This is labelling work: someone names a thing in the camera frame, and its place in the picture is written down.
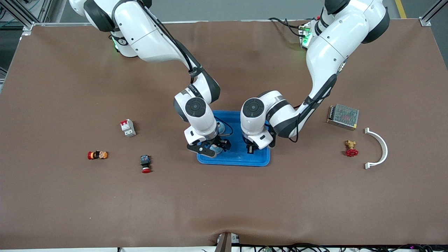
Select brown table mat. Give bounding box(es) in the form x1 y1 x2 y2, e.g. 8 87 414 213
0 19 448 250

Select metal mesh power supply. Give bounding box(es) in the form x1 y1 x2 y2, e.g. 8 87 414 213
327 103 360 131

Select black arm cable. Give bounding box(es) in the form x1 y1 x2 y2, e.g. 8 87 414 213
290 59 347 143
140 0 234 137

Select red mushroom push button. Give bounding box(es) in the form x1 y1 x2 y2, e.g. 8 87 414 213
140 155 152 174

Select black base cables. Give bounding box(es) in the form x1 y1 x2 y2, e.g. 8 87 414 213
268 17 309 38

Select grey camera stand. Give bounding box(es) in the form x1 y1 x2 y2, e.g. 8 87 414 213
214 232 241 252

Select white curved plastic bracket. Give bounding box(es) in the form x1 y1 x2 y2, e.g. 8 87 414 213
364 127 389 170

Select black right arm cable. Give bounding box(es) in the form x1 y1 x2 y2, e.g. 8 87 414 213
140 0 234 137

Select brass valve red handle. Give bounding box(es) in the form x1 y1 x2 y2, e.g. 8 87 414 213
344 140 359 158

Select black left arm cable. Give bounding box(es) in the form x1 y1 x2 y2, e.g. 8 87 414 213
290 59 347 143

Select blue plastic tray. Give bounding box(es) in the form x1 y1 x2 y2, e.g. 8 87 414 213
197 111 271 167

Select white red circuit breaker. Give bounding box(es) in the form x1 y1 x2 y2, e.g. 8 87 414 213
120 119 137 138

